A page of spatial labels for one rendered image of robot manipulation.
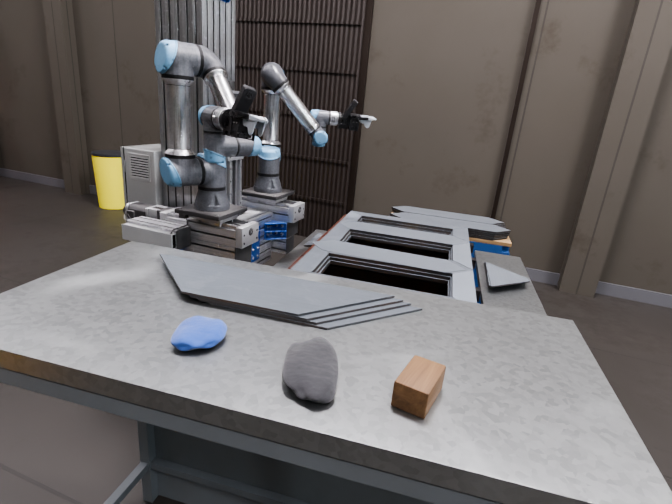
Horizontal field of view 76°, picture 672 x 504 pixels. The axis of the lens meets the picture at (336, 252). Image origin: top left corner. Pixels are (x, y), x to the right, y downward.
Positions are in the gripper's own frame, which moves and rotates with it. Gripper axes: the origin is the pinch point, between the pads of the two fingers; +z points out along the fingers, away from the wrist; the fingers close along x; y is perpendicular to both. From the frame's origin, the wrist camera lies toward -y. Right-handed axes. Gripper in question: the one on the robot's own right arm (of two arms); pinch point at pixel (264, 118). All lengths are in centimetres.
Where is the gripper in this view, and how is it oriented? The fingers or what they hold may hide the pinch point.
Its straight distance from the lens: 137.9
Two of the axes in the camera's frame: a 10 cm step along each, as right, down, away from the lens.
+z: 6.9, 3.0, -6.6
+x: -7.0, 0.4, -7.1
